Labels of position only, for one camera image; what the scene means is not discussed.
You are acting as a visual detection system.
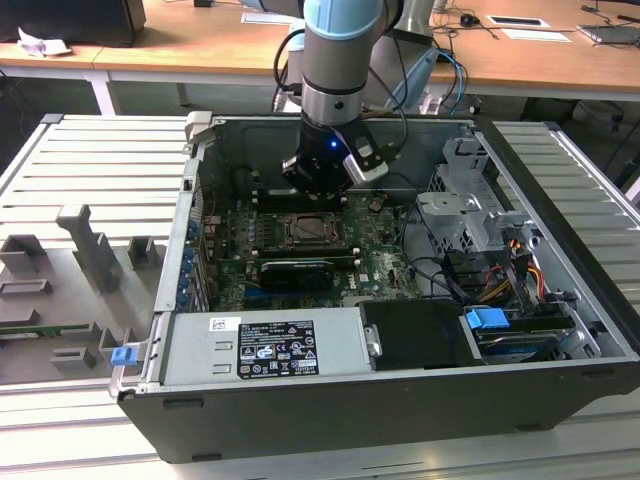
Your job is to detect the black monitor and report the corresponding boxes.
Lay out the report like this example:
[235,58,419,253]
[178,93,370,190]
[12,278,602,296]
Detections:
[0,0,147,47]

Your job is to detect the wooden desk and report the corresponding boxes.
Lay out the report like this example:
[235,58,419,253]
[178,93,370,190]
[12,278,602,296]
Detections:
[93,0,640,119]
[0,42,119,117]

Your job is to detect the white desk cable tray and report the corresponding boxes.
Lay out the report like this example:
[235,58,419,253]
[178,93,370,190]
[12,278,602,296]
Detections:
[241,10,304,25]
[487,13,551,29]

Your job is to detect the silver power supply box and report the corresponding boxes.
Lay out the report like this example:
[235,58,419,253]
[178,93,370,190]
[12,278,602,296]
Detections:
[162,305,376,386]

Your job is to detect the silver metal drive cage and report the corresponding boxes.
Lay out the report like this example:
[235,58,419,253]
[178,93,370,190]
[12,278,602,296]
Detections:
[414,137,544,261]

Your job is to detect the white paper sheet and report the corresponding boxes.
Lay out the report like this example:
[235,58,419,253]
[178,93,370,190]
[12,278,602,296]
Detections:
[502,27,574,44]

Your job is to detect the green motherboard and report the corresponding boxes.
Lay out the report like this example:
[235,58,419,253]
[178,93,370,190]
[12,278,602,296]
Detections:
[199,187,426,314]

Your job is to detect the grey case latch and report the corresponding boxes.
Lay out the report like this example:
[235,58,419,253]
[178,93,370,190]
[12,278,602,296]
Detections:
[184,109,216,146]

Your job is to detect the grey laptop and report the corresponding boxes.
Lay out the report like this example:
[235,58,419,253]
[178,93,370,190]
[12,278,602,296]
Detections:
[577,22,640,50]

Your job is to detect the blue case latch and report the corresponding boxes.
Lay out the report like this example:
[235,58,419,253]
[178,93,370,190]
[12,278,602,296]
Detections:
[110,346,137,370]

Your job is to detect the orange yellow power wires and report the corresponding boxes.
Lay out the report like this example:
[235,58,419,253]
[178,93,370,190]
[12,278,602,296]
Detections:
[479,239,546,306]

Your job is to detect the silver topped CPU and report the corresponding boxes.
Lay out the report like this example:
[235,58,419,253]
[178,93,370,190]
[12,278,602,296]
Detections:
[294,215,331,240]

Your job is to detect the CPU socket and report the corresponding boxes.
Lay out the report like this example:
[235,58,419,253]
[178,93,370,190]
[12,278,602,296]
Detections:
[280,210,349,250]

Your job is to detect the black grey PC case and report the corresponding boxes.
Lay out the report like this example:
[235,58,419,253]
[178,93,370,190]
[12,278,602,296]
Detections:
[108,109,640,464]

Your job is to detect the crumpled white paper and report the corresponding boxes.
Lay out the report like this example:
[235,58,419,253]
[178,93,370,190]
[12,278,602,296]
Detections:
[17,27,71,57]

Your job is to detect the black cable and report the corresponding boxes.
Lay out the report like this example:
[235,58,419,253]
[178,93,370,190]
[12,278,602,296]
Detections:
[399,202,469,304]

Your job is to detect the grey parts rack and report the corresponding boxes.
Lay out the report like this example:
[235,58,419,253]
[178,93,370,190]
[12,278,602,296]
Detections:
[0,202,171,386]

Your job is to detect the blue cable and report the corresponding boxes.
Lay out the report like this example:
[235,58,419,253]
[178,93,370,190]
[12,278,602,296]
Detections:
[438,47,470,114]

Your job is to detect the black graphics card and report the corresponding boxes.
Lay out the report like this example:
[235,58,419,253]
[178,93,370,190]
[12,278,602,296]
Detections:
[258,258,335,295]

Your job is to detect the metal socket cover frame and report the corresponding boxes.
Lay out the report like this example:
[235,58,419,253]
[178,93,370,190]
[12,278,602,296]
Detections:
[283,212,346,249]

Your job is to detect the white plastic bracket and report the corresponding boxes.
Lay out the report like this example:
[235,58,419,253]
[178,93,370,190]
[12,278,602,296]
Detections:
[418,91,445,117]

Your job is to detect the hard disk in blue carrier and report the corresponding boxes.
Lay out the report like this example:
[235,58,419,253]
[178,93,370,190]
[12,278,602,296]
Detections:
[463,305,569,365]

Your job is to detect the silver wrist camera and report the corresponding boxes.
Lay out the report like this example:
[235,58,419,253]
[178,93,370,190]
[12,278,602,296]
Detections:
[342,135,391,187]

